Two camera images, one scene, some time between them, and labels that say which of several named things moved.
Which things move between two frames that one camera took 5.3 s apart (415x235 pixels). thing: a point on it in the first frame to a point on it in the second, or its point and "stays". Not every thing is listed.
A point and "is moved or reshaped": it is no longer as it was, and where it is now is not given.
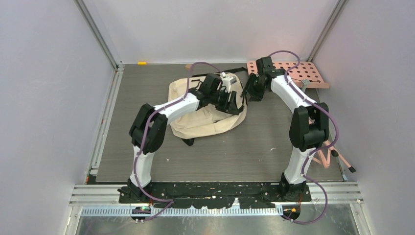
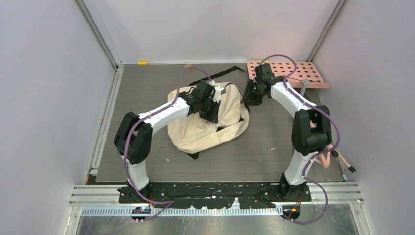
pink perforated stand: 298,71 stays
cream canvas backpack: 205,120 is moved or reshaped
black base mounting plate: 214,195 stays
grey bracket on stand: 305,82 stays
